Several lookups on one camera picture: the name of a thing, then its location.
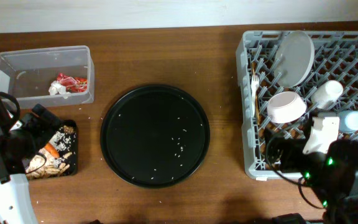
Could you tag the white tissue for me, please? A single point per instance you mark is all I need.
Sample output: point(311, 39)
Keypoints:
point(57, 88)

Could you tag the grey dishwasher rack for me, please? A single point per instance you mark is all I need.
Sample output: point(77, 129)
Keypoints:
point(335, 58)

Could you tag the grey plate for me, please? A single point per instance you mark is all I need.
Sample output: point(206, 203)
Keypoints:
point(296, 56)

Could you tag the wooden chopstick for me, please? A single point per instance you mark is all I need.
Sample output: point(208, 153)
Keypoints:
point(256, 113)

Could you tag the round black serving tray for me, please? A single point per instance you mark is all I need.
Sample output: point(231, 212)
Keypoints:
point(155, 136)

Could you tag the rice and food scraps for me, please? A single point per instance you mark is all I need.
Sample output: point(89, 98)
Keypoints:
point(54, 158)

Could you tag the orange carrot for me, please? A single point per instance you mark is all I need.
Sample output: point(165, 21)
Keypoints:
point(51, 150)

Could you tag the white cup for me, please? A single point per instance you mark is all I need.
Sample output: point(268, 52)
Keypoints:
point(327, 94)

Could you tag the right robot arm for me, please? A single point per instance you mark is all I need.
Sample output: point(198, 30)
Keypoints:
point(332, 176)

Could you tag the white plastic fork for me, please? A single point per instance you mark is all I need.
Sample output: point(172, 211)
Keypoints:
point(254, 87)

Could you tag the light blue cup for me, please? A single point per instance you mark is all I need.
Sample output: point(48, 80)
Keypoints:
point(348, 121)

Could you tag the pink bowl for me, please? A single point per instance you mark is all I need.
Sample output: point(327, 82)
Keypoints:
point(285, 107)

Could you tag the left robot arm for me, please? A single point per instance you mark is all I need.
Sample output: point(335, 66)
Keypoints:
point(15, 203)

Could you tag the brown food lump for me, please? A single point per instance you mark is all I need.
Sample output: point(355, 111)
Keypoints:
point(68, 129)

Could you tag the red snack wrapper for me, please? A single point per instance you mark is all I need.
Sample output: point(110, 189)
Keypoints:
point(72, 84)

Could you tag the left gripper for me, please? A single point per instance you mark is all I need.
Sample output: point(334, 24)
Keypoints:
point(30, 120)

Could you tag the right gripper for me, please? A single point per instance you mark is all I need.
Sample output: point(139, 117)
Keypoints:
point(293, 147)

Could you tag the clear plastic bin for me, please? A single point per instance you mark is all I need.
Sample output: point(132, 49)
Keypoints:
point(28, 75)

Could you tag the black rectangular tray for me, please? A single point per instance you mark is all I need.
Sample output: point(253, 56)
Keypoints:
point(73, 155)

